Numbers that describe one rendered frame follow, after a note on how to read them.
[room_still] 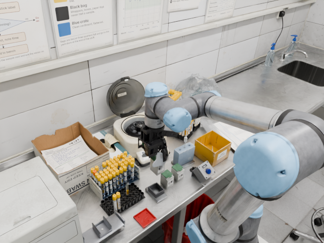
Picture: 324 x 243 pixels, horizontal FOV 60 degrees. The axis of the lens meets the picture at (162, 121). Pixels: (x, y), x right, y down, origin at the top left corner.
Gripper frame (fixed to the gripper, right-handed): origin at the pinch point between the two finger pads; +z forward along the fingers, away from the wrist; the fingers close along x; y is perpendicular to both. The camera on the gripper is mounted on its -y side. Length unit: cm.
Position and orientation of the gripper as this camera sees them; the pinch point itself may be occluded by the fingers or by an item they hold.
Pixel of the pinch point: (157, 162)
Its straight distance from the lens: 114.8
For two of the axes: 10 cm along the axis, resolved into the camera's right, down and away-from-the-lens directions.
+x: 6.3, 4.6, -6.2
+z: -0.4, 8.2, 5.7
